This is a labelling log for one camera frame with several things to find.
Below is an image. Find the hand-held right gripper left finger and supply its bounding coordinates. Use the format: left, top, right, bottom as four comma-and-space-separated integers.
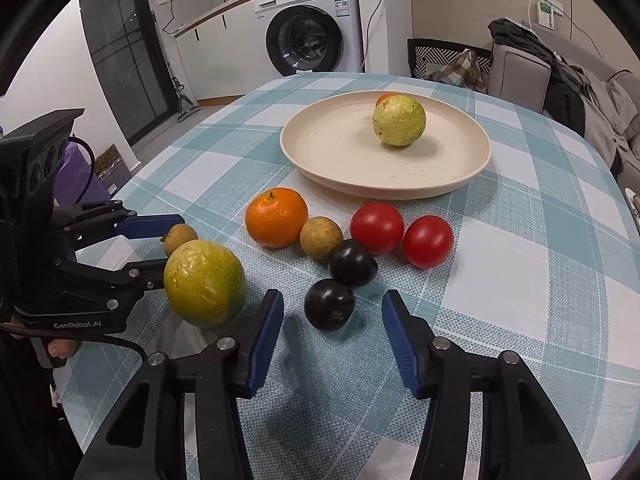
82, 289, 285, 480

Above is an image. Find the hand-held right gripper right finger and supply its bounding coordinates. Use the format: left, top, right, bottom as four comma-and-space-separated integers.
381, 289, 593, 480

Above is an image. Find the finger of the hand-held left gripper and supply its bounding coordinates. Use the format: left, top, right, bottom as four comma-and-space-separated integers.
52, 255, 168, 311
52, 200, 187, 251

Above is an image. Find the brown longan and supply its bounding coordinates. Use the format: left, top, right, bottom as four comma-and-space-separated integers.
161, 224, 199, 257

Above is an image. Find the large yellow-green guava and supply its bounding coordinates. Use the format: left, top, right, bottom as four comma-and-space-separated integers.
163, 239, 247, 330

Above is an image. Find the dark purple plum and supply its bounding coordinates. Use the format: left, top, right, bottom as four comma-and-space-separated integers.
328, 239, 379, 289
304, 278, 357, 332

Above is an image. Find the red tomato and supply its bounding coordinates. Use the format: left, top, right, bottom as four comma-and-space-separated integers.
349, 203, 405, 256
403, 215, 455, 269

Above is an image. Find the brown kiwi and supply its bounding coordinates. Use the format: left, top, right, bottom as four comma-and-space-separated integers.
300, 216, 344, 261

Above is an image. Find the large mandarin orange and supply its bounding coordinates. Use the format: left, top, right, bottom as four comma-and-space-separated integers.
244, 187, 309, 249

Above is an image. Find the cream round plate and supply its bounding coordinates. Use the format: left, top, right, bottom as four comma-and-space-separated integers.
280, 91, 492, 200

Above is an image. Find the person's left hand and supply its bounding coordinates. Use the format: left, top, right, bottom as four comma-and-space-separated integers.
47, 339, 77, 361

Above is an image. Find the purple bag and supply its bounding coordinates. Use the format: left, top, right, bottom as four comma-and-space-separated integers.
52, 140, 108, 206

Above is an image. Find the brown patterned box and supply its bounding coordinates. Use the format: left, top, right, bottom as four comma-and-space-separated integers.
95, 145, 132, 183

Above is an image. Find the grey floor mop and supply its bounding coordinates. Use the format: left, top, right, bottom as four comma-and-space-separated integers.
152, 5, 202, 124

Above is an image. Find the dark glass sliding door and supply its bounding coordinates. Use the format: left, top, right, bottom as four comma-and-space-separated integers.
80, 0, 171, 146

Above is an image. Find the white kitchen counter cabinet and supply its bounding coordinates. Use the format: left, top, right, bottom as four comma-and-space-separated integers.
172, 0, 261, 102

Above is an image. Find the small yellow-green guava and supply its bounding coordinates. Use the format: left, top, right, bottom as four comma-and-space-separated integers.
372, 95, 427, 148

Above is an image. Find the white washing machine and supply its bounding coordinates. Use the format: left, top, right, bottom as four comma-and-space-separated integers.
253, 0, 364, 78

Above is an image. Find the plaid cloth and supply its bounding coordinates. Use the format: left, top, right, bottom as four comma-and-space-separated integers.
427, 49, 488, 92

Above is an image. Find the black patterned chair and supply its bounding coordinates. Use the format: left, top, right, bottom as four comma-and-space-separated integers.
407, 37, 493, 93

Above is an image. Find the grey sofa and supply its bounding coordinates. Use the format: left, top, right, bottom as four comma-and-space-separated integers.
487, 40, 640, 176

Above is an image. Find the grey garment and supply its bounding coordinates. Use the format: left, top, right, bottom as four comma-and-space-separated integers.
565, 57, 640, 161

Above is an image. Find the dark clothes pile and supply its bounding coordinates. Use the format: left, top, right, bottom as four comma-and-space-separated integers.
489, 17, 586, 136

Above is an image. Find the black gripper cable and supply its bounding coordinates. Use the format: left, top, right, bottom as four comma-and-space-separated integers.
0, 322, 151, 363

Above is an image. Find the grey power cable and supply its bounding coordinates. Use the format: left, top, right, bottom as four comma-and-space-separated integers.
362, 0, 390, 73

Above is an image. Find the white wall device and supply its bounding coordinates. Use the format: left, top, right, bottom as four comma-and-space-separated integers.
534, 0, 563, 31

